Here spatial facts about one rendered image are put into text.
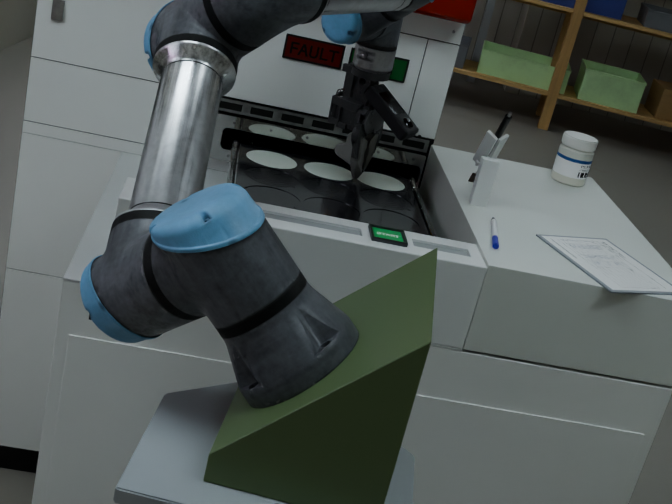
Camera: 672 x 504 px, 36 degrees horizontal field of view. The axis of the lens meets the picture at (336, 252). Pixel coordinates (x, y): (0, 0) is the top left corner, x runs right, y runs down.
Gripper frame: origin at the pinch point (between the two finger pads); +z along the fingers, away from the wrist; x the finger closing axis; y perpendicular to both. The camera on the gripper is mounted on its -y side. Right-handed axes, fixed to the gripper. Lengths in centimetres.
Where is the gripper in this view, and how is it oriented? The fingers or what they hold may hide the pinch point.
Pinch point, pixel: (359, 173)
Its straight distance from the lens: 198.5
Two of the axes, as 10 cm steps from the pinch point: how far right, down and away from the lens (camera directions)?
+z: -1.9, 9.0, 4.0
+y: -8.2, -3.7, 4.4
